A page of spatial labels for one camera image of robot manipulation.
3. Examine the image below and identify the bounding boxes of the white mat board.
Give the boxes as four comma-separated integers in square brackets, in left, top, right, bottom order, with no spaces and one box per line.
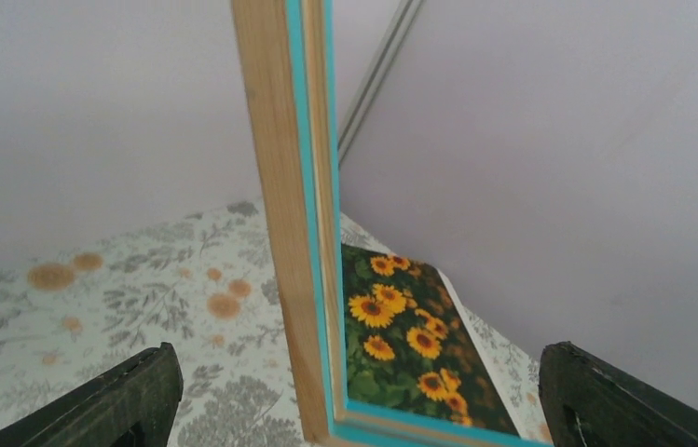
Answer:
[437,270,543,442]

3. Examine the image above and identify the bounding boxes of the teal wooden picture frame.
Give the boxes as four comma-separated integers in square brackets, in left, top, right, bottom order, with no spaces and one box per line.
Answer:
[231,1,550,446]

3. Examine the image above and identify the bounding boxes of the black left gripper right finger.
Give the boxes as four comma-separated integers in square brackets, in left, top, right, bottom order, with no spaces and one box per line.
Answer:
[539,342,698,446]

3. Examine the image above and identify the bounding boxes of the sunflower photo print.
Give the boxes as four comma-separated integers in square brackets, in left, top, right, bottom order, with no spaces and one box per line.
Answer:
[341,245,519,436]

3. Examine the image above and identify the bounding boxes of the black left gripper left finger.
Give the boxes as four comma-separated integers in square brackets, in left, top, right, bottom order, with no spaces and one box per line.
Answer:
[0,342,184,447]

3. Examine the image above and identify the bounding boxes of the right aluminium corner post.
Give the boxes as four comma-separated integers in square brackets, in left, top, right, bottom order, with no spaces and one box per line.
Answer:
[333,1,423,162]

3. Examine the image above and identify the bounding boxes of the floral patterned tablecloth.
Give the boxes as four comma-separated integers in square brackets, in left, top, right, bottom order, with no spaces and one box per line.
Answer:
[0,198,554,447]

